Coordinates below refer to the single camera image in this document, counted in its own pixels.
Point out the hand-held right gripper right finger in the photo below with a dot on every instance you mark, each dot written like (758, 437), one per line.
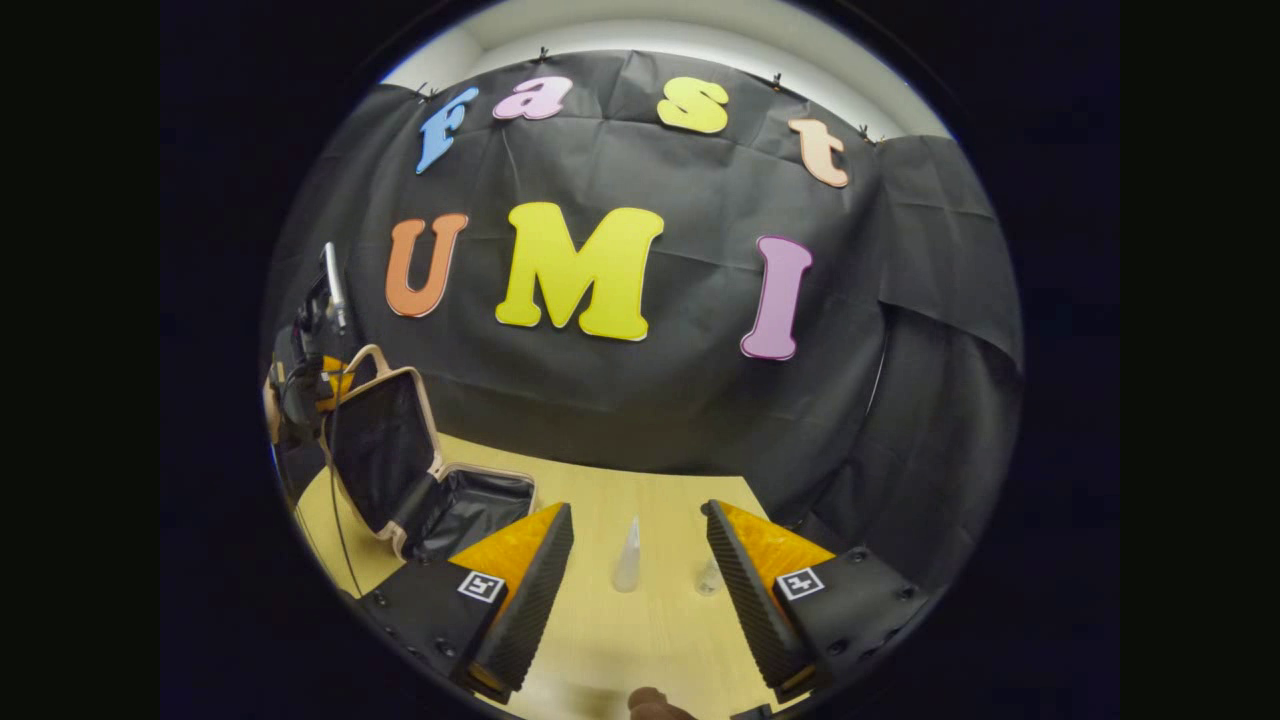
(745, 590)

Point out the white skin care tube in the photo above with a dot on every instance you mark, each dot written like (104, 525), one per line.
(627, 565)

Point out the black backdrop cloth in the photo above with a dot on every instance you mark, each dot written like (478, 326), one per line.
(650, 400)

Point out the white pump bottle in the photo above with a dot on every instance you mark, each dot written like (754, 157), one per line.
(708, 580)

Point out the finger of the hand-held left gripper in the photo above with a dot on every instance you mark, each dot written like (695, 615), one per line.
(338, 380)

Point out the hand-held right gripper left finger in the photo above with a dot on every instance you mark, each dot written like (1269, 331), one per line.
(535, 590)

